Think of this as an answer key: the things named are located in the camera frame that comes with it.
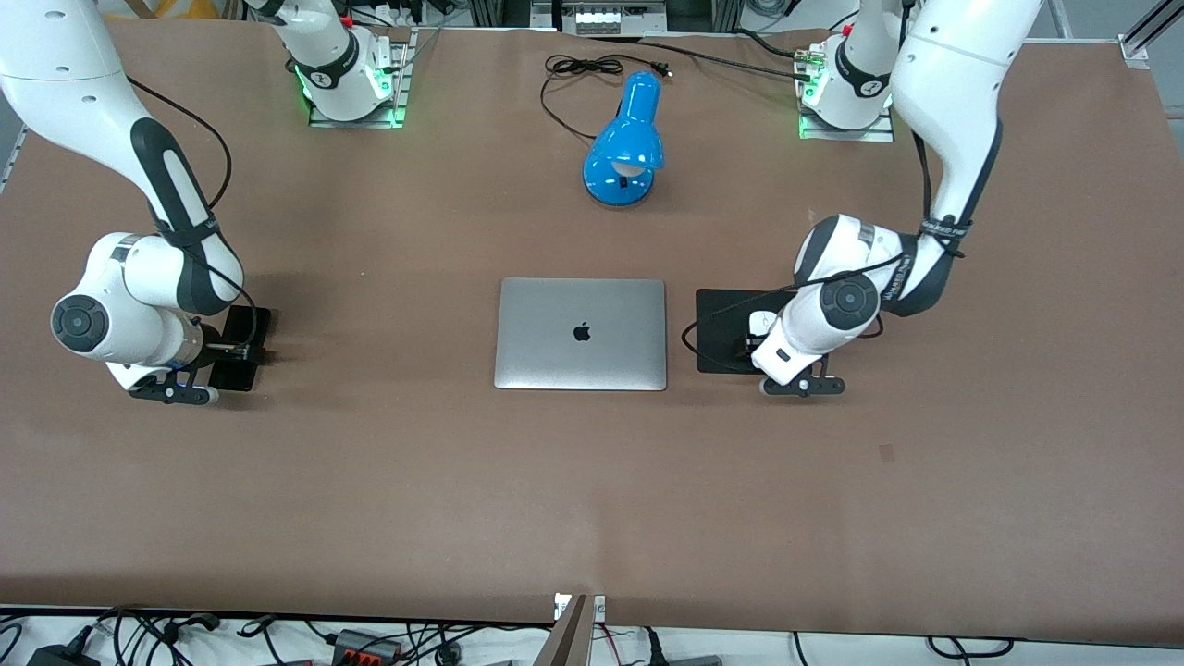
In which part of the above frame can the black smartphone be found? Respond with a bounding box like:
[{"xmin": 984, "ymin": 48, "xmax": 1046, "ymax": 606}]
[{"xmin": 211, "ymin": 306, "xmax": 273, "ymax": 393}]

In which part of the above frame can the black mouse pad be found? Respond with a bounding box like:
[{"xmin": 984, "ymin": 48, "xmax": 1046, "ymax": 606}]
[{"xmin": 695, "ymin": 289, "xmax": 796, "ymax": 376}]

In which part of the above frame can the silver closed laptop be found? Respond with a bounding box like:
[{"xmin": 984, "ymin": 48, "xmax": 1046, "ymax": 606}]
[{"xmin": 493, "ymin": 277, "xmax": 669, "ymax": 392}]

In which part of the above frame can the blue desk lamp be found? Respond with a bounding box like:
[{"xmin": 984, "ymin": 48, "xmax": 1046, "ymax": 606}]
[{"xmin": 582, "ymin": 70, "xmax": 665, "ymax": 208}]

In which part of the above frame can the grey box with orange connectors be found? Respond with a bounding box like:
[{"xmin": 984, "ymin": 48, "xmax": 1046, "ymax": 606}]
[{"xmin": 331, "ymin": 629, "xmax": 404, "ymax": 663}]

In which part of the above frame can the black power adapter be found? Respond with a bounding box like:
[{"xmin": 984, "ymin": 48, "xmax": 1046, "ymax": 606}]
[{"xmin": 26, "ymin": 641, "xmax": 101, "ymax": 666}]

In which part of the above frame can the white power strip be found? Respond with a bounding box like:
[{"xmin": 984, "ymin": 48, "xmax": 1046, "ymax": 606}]
[{"xmin": 560, "ymin": 5, "xmax": 662, "ymax": 36}]

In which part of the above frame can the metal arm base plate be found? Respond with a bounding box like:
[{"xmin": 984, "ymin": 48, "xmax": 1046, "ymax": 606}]
[
  {"xmin": 308, "ymin": 28, "xmax": 417, "ymax": 129},
  {"xmin": 797, "ymin": 46, "xmax": 896, "ymax": 142}
]

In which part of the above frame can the aluminium frame rail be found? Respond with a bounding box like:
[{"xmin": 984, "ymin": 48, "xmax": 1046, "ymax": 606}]
[
  {"xmin": 0, "ymin": 120, "xmax": 31, "ymax": 195},
  {"xmin": 1117, "ymin": 0, "xmax": 1184, "ymax": 70}
]

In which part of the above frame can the thick black base cable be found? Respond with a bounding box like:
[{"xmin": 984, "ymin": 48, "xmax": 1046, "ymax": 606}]
[{"xmin": 583, "ymin": 28, "xmax": 820, "ymax": 84}]

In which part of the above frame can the black lamp power cable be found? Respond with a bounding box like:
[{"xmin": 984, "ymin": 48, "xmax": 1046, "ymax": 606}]
[{"xmin": 539, "ymin": 54, "xmax": 673, "ymax": 142}]

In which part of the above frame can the white table edge bracket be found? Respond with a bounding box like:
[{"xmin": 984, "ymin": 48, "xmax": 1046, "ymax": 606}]
[{"xmin": 553, "ymin": 592, "xmax": 608, "ymax": 623}]

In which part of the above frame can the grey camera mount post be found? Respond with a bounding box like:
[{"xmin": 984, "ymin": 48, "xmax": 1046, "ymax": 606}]
[{"xmin": 532, "ymin": 594, "xmax": 593, "ymax": 666}]

